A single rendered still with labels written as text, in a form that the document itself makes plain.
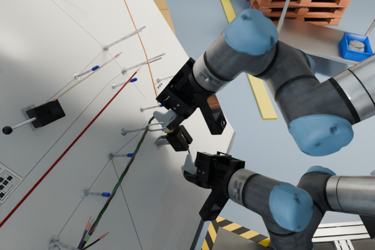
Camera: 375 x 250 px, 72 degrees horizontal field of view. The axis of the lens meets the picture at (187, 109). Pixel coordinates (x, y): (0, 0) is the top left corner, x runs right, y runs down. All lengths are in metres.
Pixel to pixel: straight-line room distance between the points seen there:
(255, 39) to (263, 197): 0.28
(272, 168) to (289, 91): 1.67
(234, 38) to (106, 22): 0.38
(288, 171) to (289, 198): 1.62
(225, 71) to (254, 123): 1.87
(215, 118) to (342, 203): 0.30
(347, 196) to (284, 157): 1.58
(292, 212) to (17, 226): 0.46
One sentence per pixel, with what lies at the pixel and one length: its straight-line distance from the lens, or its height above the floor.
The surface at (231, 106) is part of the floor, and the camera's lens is 2.38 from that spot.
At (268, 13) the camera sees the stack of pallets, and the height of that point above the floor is 0.17.
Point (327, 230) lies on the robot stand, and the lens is 1.76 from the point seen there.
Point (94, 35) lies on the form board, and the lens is 0.67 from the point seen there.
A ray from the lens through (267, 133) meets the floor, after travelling 2.27.
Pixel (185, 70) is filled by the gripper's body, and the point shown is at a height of 1.38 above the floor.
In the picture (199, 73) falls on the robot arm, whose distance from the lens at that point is 0.48.
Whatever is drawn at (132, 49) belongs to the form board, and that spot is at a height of 1.29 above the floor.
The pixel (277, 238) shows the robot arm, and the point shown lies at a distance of 0.58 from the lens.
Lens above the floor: 1.70
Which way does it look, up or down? 48 degrees down
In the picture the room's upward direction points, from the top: 3 degrees clockwise
